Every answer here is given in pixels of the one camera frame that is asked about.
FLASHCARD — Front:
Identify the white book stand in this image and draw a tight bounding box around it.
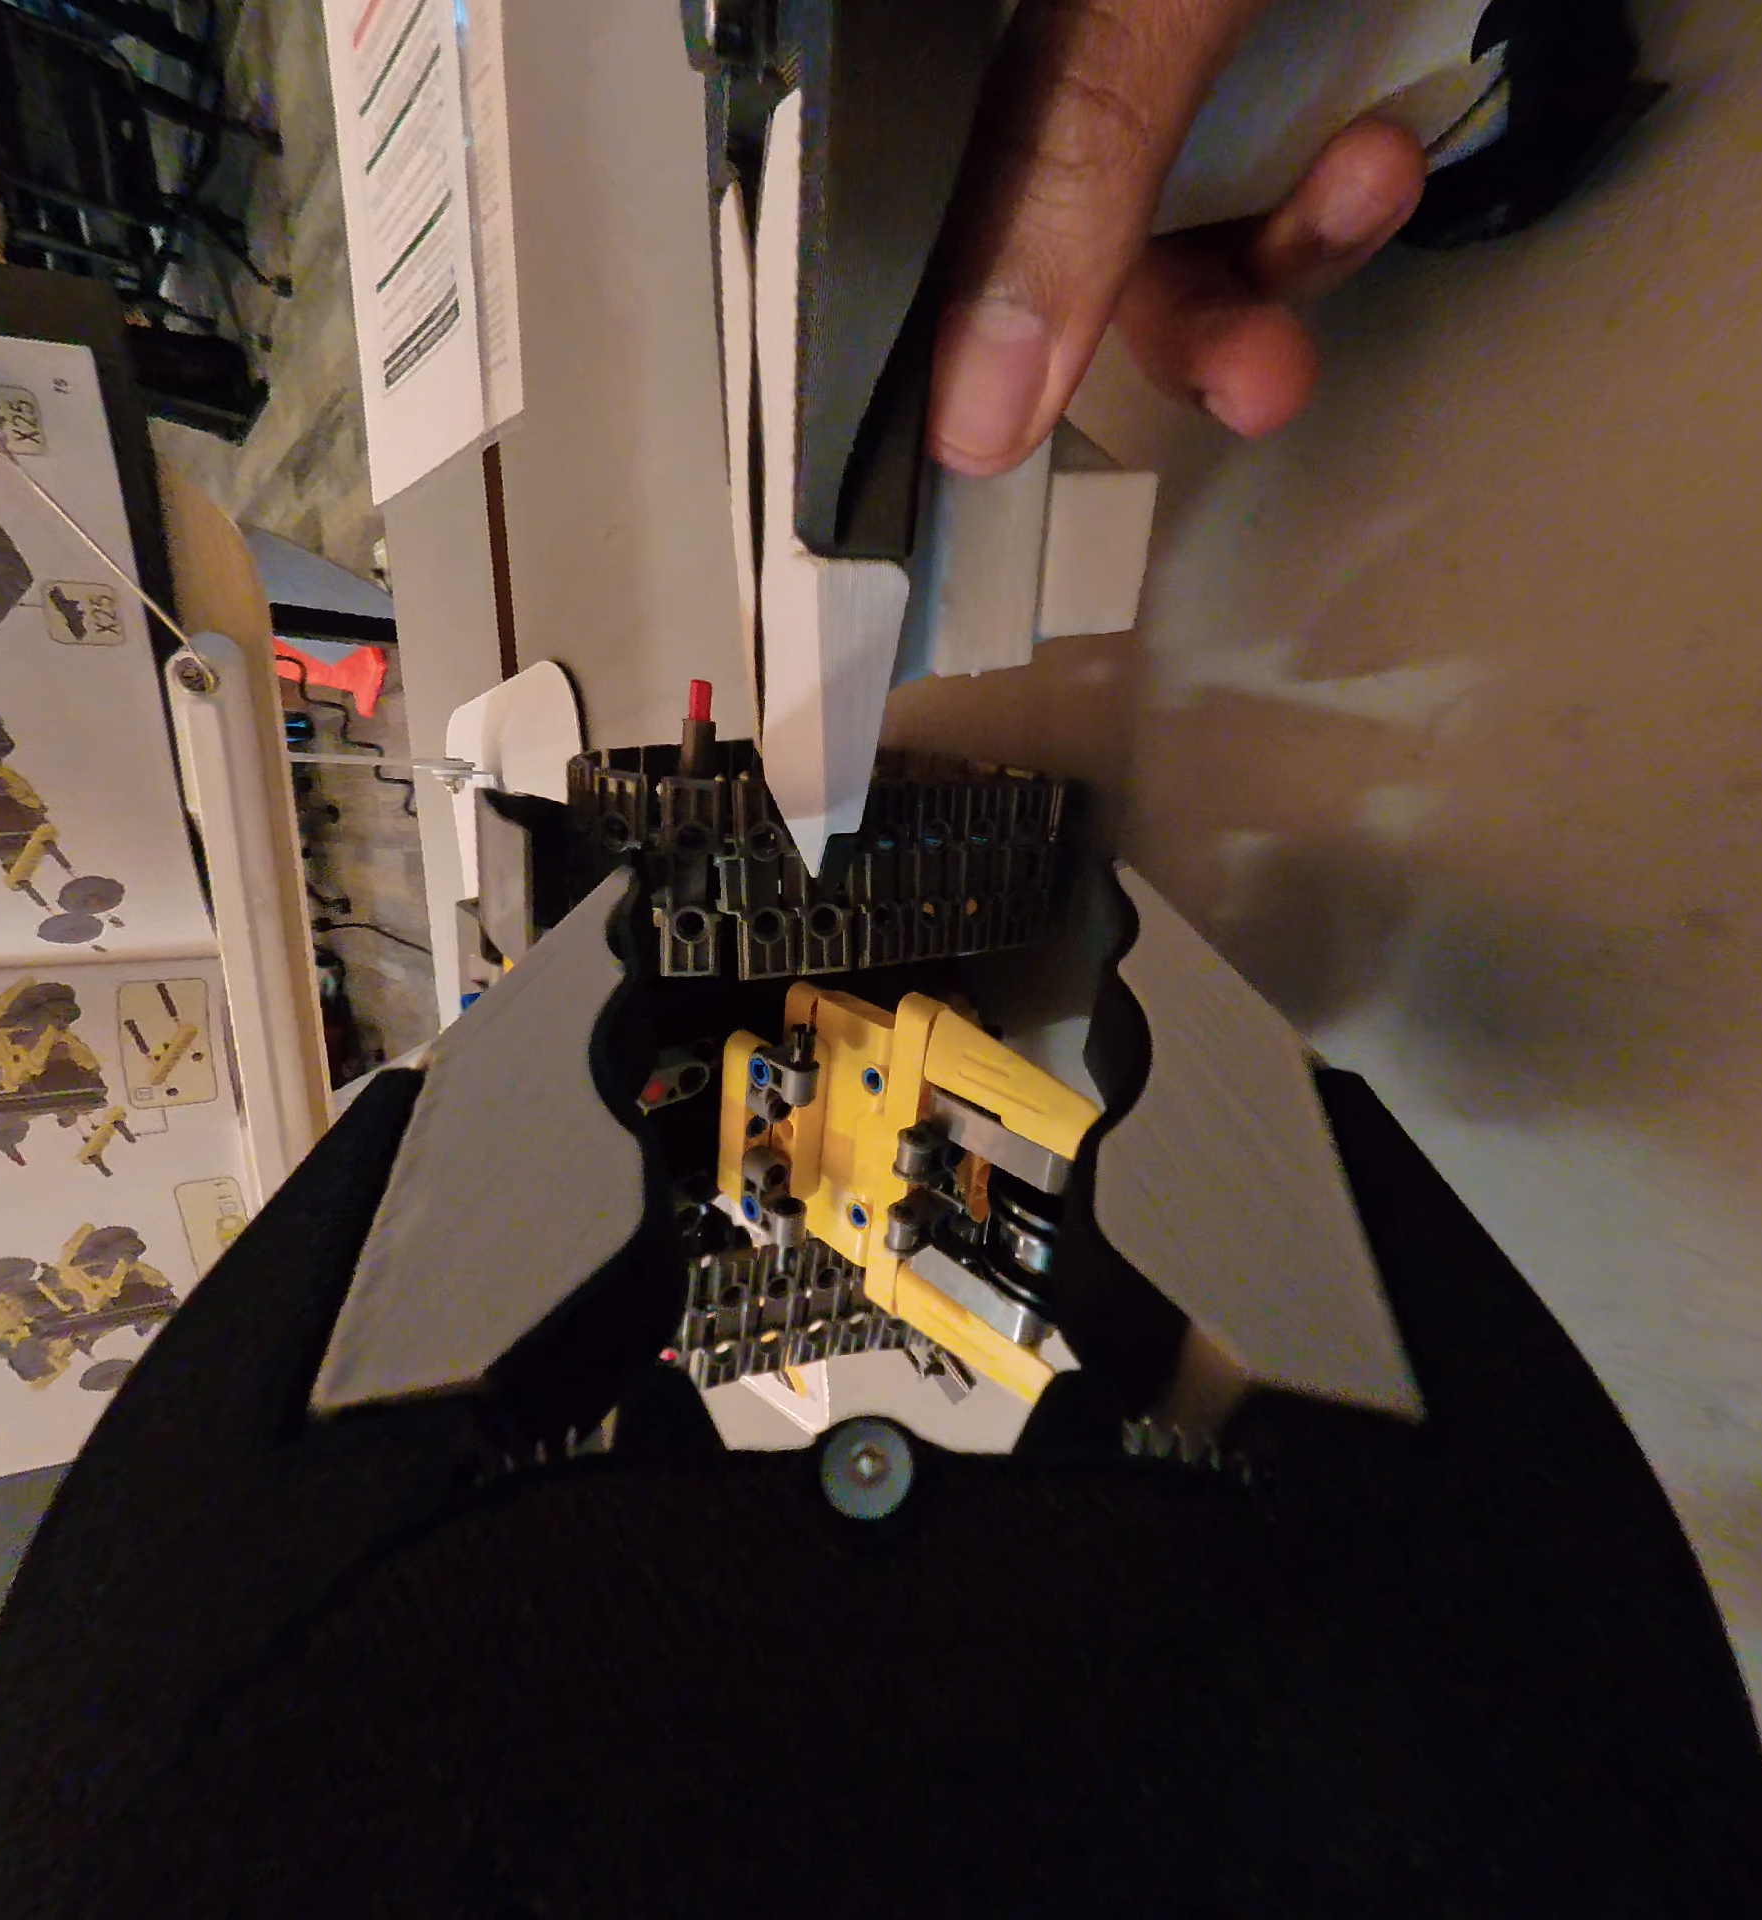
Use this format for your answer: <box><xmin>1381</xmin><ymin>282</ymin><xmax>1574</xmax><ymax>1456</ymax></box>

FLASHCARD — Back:
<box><xmin>0</xmin><ymin>368</ymin><xmax>586</xmax><ymax>1193</ymax></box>

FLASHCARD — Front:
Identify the yellow toy brick vehicle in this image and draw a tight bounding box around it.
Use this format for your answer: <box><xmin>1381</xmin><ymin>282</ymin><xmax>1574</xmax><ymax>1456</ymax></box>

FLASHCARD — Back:
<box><xmin>454</xmin><ymin>676</ymin><xmax>1109</xmax><ymax>1404</ymax></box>

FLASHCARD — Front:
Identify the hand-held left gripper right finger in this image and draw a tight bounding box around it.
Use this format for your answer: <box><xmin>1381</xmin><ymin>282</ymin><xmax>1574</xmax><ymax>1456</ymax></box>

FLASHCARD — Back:
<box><xmin>1088</xmin><ymin>868</ymin><xmax>1424</xmax><ymax>1438</ymax></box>

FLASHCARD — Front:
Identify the person's right hand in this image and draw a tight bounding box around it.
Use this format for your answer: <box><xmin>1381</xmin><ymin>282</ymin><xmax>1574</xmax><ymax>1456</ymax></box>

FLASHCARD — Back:
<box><xmin>924</xmin><ymin>0</ymin><xmax>1429</xmax><ymax>478</ymax></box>

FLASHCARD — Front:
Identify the open instruction booklet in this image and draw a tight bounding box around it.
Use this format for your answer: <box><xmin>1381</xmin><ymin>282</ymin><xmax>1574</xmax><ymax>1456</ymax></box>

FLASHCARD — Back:
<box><xmin>0</xmin><ymin>323</ymin><xmax>251</xmax><ymax>1494</ymax></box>

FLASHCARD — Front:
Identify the white printed paper sheet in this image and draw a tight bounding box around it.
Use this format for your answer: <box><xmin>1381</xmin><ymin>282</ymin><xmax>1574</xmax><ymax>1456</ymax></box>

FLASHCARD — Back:
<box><xmin>322</xmin><ymin>0</ymin><xmax>526</xmax><ymax>506</ymax></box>

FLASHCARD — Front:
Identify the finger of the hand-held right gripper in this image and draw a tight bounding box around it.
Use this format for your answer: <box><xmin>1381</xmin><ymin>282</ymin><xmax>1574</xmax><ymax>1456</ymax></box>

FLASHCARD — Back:
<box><xmin>713</xmin><ymin>161</ymin><xmax>766</xmax><ymax>722</ymax></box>
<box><xmin>754</xmin><ymin>102</ymin><xmax>914</xmax><ymax>882</ymax></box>

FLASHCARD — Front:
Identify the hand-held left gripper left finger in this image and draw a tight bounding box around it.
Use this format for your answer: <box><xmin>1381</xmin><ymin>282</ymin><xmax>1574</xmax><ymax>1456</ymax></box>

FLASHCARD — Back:
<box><xmin>310</xmin><ymin>869</ymin><xmax>683</xmax><ymax>1421</ymax></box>

